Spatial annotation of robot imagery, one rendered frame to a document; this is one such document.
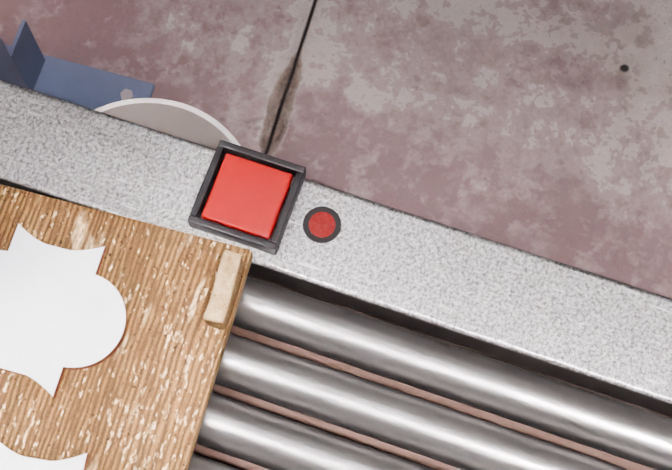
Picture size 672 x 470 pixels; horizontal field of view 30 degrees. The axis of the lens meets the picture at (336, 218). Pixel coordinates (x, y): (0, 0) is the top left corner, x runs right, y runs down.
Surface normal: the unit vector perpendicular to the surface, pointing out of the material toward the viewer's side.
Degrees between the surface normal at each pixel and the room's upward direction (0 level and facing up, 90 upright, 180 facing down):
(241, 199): 0
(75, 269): 0
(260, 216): 0
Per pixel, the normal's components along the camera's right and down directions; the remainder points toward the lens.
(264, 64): 0.04, -0.31
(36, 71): 0.96, 0.26
